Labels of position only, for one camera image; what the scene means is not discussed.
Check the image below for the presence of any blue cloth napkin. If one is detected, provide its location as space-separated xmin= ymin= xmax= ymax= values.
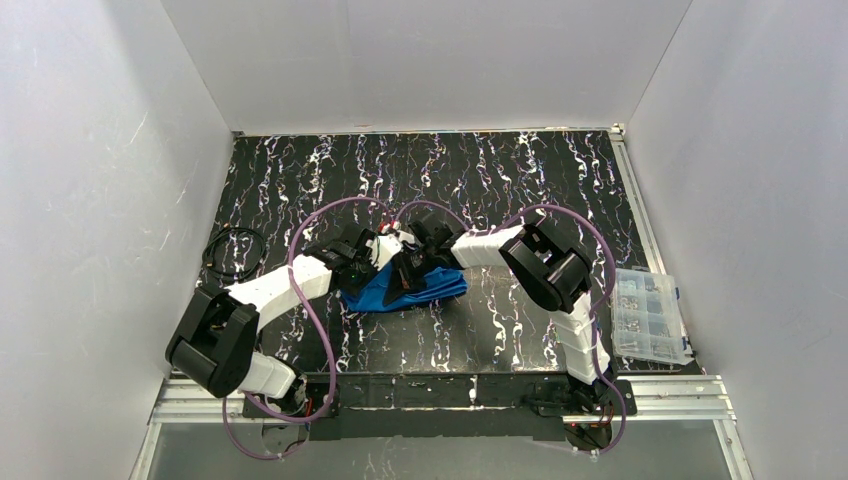
xmin=340 ymin=265 xmax=469 ymax=313

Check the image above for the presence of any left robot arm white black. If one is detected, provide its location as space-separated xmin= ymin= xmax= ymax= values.
xmin=165 ymin=225 xmax=399 ymax=399

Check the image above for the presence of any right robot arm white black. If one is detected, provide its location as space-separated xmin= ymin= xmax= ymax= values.
xmin=383 ymin=212 xmax=614 ymax=387

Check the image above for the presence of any clear plastic organizer box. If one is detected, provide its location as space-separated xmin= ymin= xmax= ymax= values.
xmin=611 ymin=268 xmax=690 ymax=365

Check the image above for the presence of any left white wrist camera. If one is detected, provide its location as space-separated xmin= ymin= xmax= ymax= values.
xmin=371 ymin=235 xmax=403 ymax=271

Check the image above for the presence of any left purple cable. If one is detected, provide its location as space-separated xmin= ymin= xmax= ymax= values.
xmin=221 ymin=196 xmax=395 ymax=463

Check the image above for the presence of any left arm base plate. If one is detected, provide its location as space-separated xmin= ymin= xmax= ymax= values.
xmin=243 ymin=375 xmax=338 ymax=424

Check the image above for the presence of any black coiled cable upper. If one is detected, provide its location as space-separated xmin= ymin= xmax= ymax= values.
xmin=201 ymin=226 xmax=270 ymax=286

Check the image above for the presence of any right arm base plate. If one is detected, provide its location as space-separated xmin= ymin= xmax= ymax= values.
xmin=520 ymin=378 xmax=638 ymax=452

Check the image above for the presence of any aluminium frame rail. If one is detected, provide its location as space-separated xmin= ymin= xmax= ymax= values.
xmin=132 ymin=374 xmax=752 ymax=479

